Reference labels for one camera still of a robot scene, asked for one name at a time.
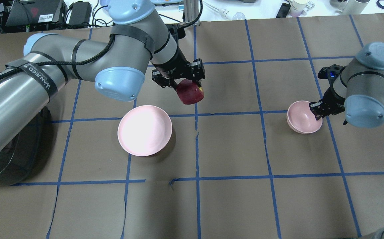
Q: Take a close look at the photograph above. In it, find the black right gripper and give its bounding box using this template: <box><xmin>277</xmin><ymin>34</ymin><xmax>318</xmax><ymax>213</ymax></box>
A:
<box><xmin>309</xmin><ymin>86</ymin><xmax>345</xmax><ymax>120</ymax></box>

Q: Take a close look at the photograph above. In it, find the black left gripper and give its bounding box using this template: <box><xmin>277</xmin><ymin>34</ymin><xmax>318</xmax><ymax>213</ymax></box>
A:
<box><xmin>151</xmin><ymin>47</ymin><xmax>205</xmax><ymax>88</ymax></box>

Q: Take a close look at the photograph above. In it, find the red apple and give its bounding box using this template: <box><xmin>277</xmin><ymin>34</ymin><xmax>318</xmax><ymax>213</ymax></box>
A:
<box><xmin>176</xmin><ymin>79</ymin><xmax>204</xmax><ymax>105</ymax></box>

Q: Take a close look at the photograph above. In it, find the pink bowl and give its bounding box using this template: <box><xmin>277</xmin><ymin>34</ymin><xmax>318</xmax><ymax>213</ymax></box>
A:
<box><xmin>286</xmin><ymin>101</ymin><xmax>323</xmax><ymax>134</ymax></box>

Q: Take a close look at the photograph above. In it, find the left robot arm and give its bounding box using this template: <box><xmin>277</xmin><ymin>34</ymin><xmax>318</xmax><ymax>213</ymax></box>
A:
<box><xmin>0</xmin><ymin>0</ymin><xmax>205</xmax><ymax>151</ymax></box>

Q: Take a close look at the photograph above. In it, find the pink plate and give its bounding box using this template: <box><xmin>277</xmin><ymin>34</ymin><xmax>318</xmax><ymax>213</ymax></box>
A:
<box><xmin>116</xmin><ymin>105</ymin><xmax>173</xmax><ymax>156</ymax></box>

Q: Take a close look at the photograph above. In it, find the white light bulb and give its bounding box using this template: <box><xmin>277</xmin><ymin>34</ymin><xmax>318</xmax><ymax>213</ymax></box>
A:
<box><xmin>218</xmin><ymin>9</ymin><xmax>246</xmax><ymax>20</ymax></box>

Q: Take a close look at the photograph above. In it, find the black power adapter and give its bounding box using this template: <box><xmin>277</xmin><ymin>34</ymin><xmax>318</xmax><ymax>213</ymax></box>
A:
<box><xmin>67</xmin><ymin>1</ymin><xmax>92</xmax><ymax>25</ymax></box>

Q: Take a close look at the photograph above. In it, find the dark grey rice cooker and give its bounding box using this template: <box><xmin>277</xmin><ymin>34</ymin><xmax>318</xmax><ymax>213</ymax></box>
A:
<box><xmin>0</xmin><ymin>72</ymin><xmax>50</xmax><ymax>187</ymax></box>

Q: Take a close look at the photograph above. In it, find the aluminium frame post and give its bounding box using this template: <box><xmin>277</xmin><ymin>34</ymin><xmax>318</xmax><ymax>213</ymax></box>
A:
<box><xmin>183</xmin><ymin>0</ymin><xmax>200</xmax><ymax>23</ymax></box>

